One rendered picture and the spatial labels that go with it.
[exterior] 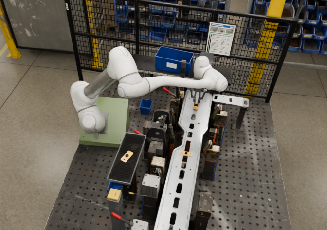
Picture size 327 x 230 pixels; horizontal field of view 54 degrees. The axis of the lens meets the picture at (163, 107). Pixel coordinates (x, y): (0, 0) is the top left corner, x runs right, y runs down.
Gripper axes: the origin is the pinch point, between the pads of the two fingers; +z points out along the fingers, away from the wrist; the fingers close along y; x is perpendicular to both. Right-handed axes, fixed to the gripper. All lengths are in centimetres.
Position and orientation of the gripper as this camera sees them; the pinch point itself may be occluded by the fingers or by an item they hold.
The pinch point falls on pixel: (196, 102)
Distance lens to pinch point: 247.6
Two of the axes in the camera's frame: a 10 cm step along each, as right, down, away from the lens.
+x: 2.1, -6.8, 7.0
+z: -0.3, 7.1, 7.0
